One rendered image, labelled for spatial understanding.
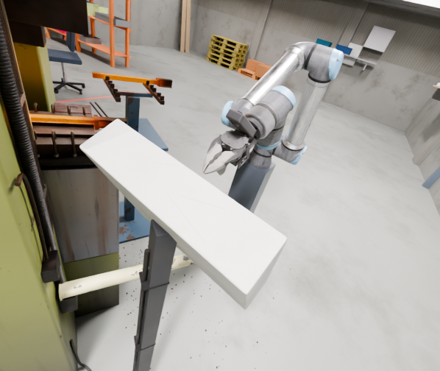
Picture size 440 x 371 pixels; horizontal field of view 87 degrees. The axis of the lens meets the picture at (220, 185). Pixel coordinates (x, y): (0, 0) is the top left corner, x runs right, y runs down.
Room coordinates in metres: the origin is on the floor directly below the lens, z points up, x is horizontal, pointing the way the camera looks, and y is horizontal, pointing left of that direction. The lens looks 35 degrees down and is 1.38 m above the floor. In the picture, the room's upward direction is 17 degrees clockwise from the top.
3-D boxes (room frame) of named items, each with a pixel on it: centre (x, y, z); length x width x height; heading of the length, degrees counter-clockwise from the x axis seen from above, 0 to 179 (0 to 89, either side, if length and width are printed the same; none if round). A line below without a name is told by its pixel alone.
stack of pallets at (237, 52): (9.95, 1.23, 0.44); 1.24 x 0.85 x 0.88; 68
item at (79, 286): (0.44, 0.18, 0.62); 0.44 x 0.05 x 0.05; 126
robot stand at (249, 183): (1.58, -0.23, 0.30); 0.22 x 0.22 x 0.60; 68
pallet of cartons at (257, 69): (9.32, -0.17, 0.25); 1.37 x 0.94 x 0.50; 68
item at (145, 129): (1.19, 0.59, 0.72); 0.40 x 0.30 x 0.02; 41
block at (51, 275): (0.29, 0.34, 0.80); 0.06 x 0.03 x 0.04; 36
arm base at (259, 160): (1.58, -0.23, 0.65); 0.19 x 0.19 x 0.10
